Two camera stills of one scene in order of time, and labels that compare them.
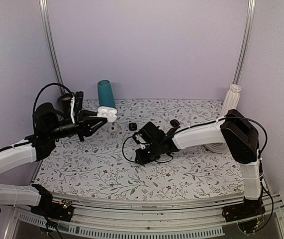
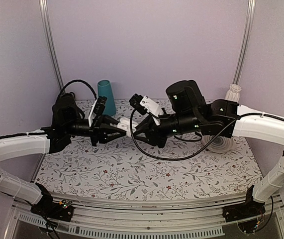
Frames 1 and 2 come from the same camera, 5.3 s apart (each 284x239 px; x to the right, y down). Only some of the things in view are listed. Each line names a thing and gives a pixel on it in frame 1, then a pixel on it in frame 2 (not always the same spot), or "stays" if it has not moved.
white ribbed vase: [231, 100] stays
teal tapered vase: [106, 94] stays
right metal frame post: [248, 25] stays
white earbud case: [109, 112] → [125, 125]
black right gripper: [138, 154] → [149, 130]
